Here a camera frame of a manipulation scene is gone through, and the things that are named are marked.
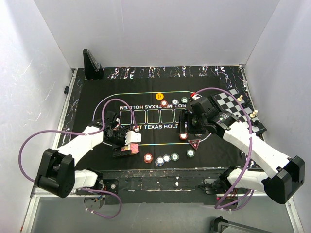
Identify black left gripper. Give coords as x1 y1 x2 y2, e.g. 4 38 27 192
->
106 126 133 157

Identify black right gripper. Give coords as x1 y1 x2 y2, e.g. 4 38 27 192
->
175 109 207 134

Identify green chips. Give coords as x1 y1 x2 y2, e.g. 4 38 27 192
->
181 97 189 104

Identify blue chips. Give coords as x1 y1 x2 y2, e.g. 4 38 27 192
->
172 99 179 105

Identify red playing card box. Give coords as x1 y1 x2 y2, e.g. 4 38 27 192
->
121 143 139 156

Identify red chips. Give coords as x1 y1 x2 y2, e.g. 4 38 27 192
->
179 133 188 140
160 100 168 108

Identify red triangular acrylic marker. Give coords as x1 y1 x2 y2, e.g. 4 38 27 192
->
188 139 200 150

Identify yellow round dealer button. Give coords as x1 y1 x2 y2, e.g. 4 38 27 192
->
155 93 164 100

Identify red poker chip stack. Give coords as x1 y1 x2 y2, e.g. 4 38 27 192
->
144 153 153 164

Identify blue poker chip stack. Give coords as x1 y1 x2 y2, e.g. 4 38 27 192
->
155 157 165 166

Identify blue chip aside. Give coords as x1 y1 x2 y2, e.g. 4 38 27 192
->
163 154 171 163

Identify green poker chip stack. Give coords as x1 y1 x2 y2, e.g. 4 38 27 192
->
171 153 179 161

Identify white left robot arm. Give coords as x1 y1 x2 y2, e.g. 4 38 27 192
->
35 111 130 198

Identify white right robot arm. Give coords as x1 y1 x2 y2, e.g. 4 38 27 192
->
178 97 305 204

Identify black poker table mat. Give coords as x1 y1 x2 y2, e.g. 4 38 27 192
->
64 66 253 171

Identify black white chess board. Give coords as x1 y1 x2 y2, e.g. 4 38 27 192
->
209 92 267 136

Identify white chess pawn near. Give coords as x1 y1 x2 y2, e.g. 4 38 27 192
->
250 109 258 118

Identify black card shoe stand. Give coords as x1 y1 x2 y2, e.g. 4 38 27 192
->
83 49 104 80

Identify black case bottom corner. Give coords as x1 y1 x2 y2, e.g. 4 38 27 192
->
209 216 268 233

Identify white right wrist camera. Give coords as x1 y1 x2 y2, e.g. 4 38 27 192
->
190 93 202 101

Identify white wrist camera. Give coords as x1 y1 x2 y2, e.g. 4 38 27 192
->
125 131 141 145
190 93 202 101

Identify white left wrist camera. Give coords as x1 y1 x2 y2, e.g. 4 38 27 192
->
125 131 141 145

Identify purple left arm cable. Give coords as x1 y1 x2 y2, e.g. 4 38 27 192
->
18 98 141 219

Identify black wall clip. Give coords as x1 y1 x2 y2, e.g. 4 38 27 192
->
64 86 69 95

